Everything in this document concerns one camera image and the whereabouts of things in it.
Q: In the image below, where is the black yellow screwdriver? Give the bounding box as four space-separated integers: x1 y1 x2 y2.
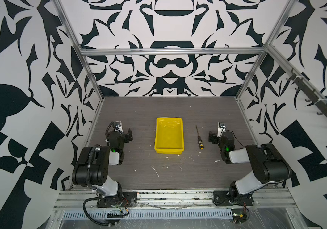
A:
195 126 204 150

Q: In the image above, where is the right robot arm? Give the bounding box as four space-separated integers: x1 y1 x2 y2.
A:
208 131 292 202

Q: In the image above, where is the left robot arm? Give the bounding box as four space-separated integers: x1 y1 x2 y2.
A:
72 129 133 198

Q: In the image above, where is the yellow plastic bin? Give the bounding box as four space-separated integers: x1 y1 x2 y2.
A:
154 117 184 155

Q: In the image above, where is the small circuit board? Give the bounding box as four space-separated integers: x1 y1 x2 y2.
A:
231 208 249 225

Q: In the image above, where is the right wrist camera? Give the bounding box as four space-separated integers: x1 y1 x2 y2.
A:
217 122 226 138

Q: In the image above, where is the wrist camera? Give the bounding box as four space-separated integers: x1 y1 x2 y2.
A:
112 121 123 132
217 122 226 138

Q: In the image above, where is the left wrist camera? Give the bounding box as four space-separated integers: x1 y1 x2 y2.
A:
112 121 123 132

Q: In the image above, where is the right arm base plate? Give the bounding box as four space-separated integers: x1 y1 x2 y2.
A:
213 190 254 207

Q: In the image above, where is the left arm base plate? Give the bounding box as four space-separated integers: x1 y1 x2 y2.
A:
97 192 137 208

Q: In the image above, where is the white slotted cable duct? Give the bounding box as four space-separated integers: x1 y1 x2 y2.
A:
61 208 234 220

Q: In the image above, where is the black cable loop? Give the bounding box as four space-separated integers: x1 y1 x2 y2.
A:
83 197 130 227

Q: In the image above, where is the aluminium front rail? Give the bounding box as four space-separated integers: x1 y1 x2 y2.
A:
53 189 297 210

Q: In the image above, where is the wall hook rack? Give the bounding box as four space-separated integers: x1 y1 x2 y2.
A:
287 68 327 118

